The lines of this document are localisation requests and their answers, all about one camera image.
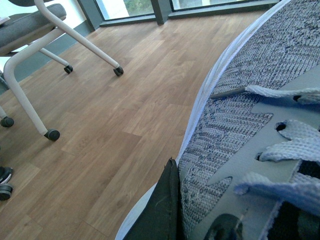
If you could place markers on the black shoe at edge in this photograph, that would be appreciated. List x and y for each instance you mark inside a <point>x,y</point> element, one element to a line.
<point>5,174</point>

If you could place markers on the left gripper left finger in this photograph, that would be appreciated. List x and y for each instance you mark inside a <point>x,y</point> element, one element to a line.
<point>159,219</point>

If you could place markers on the black caster wheel at edge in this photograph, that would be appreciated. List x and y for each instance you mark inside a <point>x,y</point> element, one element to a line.
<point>6,190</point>

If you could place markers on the grey sneaker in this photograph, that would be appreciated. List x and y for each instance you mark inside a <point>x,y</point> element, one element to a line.
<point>252,143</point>

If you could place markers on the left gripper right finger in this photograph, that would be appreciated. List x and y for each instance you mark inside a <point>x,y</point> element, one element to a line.
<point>225,227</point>

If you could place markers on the grey office chair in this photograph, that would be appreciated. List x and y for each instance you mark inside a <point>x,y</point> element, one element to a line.
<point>23,37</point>

